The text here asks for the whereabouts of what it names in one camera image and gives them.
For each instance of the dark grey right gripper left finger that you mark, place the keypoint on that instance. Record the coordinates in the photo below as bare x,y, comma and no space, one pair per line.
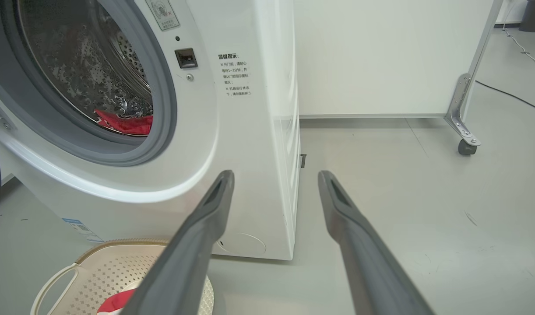
180,262

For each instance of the blue white energy label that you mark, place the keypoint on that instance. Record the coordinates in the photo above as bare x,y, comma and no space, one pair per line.
83,231

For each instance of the black caster wheel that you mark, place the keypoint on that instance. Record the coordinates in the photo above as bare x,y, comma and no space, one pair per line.
466,148

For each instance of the beige perforated laundry basket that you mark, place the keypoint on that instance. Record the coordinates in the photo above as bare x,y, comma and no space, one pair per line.
105,271

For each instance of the dark grey floor stand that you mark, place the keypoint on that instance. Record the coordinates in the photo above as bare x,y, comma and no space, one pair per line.
534,15

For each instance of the white washing machine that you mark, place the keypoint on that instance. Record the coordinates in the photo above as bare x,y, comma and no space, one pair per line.
250,153

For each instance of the white mobile partition panel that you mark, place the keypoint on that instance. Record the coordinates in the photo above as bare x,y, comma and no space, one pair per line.
381,57

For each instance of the grey rubber door gasket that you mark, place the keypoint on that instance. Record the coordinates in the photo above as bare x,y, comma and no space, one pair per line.
160,100

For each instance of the red white garment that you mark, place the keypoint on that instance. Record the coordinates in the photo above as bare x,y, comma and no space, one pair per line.
116,302

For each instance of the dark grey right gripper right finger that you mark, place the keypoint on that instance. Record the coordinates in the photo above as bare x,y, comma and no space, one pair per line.
372,271

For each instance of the red jersey with number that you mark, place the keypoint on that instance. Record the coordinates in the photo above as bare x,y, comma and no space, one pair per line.
127,124

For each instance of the black door lock socket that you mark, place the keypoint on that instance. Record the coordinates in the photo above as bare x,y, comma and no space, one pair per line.
186,58

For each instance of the steel washing machine drum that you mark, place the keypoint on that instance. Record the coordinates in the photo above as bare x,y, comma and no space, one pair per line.
83,57

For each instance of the grey warning sticker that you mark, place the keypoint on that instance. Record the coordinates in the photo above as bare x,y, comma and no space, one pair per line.
162,15

